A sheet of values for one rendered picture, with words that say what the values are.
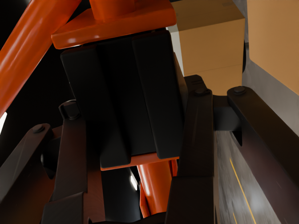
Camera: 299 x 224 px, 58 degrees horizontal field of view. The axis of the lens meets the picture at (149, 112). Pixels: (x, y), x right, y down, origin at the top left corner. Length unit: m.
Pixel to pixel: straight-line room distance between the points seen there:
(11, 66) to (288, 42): 0.22
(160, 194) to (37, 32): 0.13
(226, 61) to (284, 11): 1.38
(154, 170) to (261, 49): 0.21
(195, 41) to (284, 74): 1.26
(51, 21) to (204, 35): 1.38
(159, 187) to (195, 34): 1.36
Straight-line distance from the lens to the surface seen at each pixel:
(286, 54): 0.28
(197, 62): 1.61
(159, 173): 0.18
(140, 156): 0.16
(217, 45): 1.58
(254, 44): 0.35
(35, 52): 0.18
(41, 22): 0.17
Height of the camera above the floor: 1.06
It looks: 5 degrees up
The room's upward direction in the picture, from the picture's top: 100 degrees counter-clockwise
